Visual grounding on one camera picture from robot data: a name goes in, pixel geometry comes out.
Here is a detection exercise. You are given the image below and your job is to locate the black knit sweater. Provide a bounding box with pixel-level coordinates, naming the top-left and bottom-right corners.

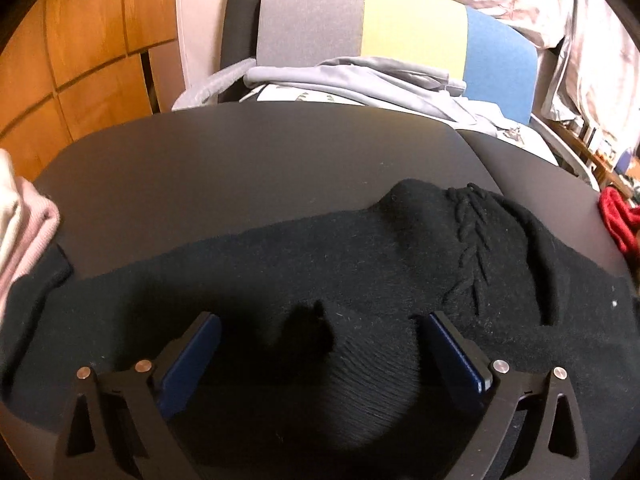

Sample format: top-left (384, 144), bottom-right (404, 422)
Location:
top-left (1, 180), bottom-right (639, 479)

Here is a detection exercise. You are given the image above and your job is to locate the red and cream knit sweater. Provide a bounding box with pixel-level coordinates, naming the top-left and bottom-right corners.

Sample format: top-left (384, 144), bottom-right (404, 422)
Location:
top-left (598, 186), bottom-right (640, 266)

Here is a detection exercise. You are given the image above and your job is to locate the wooden side table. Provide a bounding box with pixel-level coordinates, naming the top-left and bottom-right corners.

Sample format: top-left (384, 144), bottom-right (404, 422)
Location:
top-left (549, 122), bottom-right (634, 200)

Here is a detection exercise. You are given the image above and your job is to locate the white printed cushion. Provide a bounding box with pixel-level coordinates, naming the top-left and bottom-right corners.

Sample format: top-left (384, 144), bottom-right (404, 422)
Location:
top-left (240, 84), bottom-right (559, 167)

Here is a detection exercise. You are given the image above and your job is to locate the light grey hoodie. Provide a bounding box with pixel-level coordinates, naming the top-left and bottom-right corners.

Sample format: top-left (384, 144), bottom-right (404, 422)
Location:
top-left (172, 56), bottom-right (528, 136)

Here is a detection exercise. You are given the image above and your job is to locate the pink floral curtain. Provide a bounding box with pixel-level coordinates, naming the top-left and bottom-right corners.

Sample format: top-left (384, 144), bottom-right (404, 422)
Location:
top-left (454, 0), bottom-right (639, 143)

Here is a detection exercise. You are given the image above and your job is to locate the grey yellow blue chair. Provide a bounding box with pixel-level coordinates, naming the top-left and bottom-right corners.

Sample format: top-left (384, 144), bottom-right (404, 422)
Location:
top-left (171, 0), bottom-right (601, 191)

